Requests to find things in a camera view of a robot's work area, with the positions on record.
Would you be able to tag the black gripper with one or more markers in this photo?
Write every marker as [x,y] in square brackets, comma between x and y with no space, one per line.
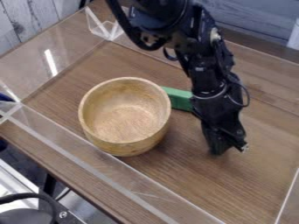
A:
[216,106]

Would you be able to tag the green rectangular block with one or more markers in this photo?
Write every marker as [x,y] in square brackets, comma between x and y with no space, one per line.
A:
[180,98]

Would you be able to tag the brown wooden bowl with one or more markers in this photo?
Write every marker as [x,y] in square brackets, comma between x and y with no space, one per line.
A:
[124,115]

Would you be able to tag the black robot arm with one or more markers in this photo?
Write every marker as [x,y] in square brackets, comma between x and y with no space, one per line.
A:
[180,25]

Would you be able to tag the clear acrylic tray walls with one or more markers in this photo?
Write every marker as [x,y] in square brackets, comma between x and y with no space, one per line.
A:
[176,184]

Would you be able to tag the blue object at left edge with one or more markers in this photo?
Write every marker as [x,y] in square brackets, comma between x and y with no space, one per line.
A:
[5,98]

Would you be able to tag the black metal table bracket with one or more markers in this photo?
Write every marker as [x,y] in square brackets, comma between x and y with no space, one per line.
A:
[56,190]

